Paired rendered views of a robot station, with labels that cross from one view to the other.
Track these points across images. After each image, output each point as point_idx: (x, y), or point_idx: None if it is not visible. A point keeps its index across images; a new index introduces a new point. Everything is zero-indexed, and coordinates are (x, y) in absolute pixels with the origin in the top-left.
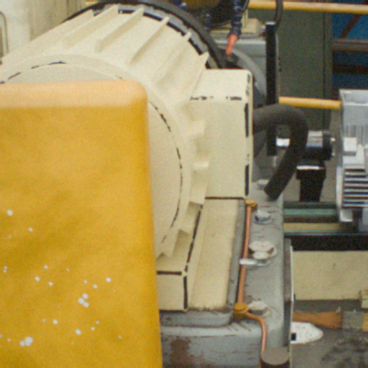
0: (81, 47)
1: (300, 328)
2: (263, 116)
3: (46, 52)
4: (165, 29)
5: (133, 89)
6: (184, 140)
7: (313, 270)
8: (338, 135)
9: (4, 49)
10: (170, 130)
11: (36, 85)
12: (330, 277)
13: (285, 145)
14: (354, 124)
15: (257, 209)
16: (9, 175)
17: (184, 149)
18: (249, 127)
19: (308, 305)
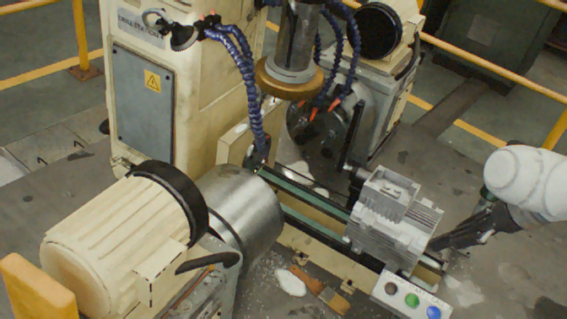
0: (88, 240)
1: (296, 283)
2: (184, 268)
3: (71, 239)
4: (167, 204)
5: (62, 303)
6: (111, 295)
7: (322, 252)
8: None
9: (177, 86)
10: (106, 290)
11: (37, 279)
12: (331, 261)
13: (348, 170)
14: (366, 197)
15: (213, 271)
16: (26, 299)
17: (111, 298)
18: (153, 289)
19: (313, 269)
